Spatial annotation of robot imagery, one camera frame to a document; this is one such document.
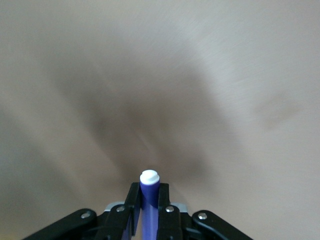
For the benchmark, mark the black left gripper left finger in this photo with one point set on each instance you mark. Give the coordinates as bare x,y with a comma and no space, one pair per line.
120,220

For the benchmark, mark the purple marker pen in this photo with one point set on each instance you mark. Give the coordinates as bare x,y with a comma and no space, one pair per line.
149,200

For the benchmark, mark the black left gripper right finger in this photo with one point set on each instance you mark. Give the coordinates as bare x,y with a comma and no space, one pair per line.
170,220

